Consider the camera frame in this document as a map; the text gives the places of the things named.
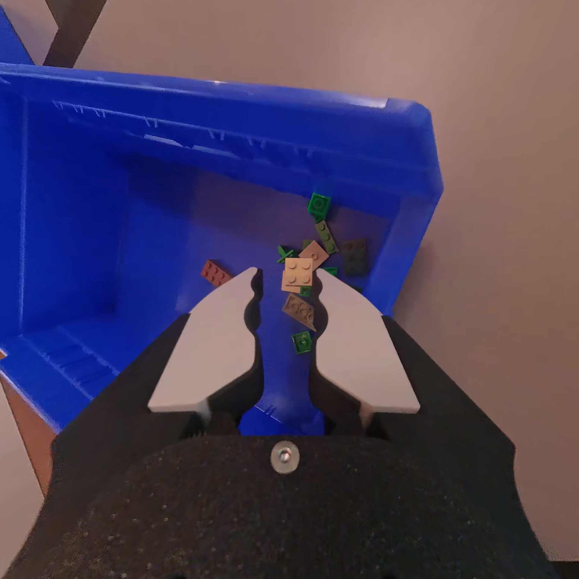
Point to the grey wedge brick plate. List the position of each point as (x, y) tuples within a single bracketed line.
[(300, 310)]

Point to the grey desk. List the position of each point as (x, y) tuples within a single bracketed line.
[(497, 226)]

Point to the tan square tile plate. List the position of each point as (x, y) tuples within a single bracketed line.
[(315, 251)]

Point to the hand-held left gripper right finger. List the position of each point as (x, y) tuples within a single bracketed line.
[(366, 357)]

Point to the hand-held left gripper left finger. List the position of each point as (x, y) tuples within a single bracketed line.
[(208, 357)]

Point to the tan toy brick plate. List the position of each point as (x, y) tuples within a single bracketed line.
[(326, 236)]

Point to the brown toy brick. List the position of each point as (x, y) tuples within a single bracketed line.
[(216, 273)]

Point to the green printed toy brick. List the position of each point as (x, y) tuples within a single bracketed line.
[(302, 342)]

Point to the tan small toy brick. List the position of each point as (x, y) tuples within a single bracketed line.
[(287, 286), (298, 267)]

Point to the group of green toy bricks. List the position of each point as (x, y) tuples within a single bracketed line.
[(319, 204)]

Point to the dark green brick plate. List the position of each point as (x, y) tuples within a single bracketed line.
[(355, 257)]

